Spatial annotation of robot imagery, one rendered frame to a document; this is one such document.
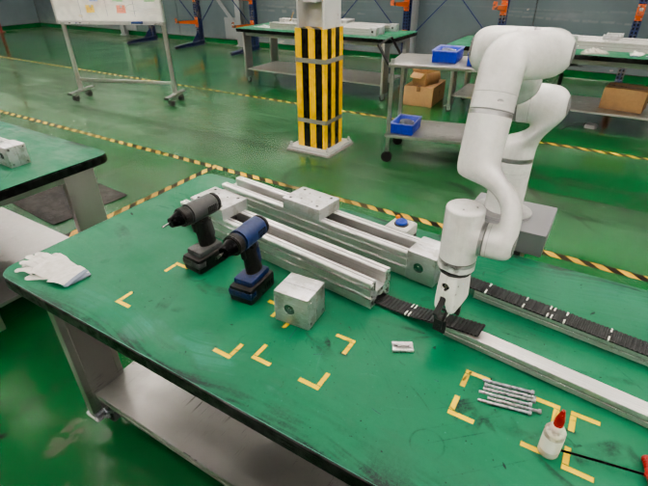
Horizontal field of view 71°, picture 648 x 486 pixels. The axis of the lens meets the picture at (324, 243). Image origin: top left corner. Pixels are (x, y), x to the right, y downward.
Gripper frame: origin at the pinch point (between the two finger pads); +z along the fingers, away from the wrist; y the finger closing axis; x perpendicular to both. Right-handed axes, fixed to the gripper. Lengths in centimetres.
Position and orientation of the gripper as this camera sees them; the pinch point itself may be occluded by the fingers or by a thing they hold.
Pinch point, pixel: (446, 317)
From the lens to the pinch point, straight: 120.1
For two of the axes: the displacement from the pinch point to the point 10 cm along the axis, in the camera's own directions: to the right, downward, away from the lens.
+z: 0.1, 8.5, 5.2
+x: -7.9, -3.2, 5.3
